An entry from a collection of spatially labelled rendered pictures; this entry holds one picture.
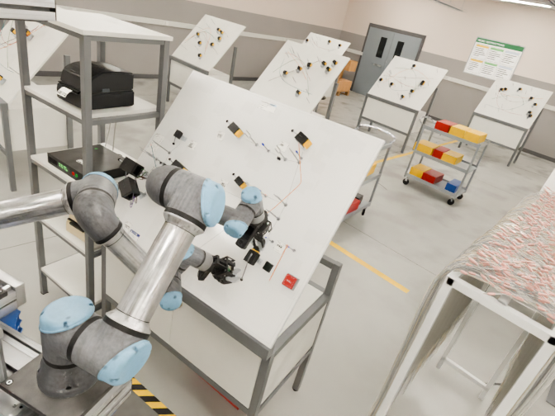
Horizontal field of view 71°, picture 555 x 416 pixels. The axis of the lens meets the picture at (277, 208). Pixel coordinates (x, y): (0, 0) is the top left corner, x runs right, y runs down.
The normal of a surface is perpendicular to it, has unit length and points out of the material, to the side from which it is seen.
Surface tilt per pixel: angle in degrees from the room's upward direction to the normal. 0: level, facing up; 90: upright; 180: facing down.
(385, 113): 90
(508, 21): 90
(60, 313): 8
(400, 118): 90
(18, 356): 0
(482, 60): 90
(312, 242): 54
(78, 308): 8
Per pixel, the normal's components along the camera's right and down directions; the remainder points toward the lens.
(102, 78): 0.82, 0.41
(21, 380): 0.20, -0.87
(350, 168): -0.33, -0.29
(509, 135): -0.67, 0.22
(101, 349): -0.13, -0.36
